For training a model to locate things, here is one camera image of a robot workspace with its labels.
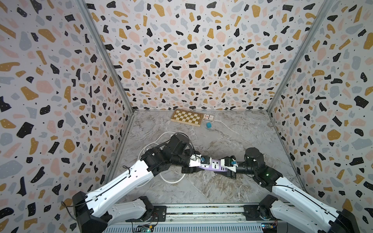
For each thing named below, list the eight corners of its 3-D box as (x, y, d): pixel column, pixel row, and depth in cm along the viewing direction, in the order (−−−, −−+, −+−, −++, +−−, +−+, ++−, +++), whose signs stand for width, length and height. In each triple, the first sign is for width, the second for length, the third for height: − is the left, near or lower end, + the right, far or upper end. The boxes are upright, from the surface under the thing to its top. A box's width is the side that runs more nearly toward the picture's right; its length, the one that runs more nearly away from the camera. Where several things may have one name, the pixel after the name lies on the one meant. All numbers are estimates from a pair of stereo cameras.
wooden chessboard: (171, 121, 116) (170, 118, 114) (175, 110, 124) (175, 108, 122) (200, 126, 113) (200, 124, 111) (203, 115, 121) (203, 113, 119)
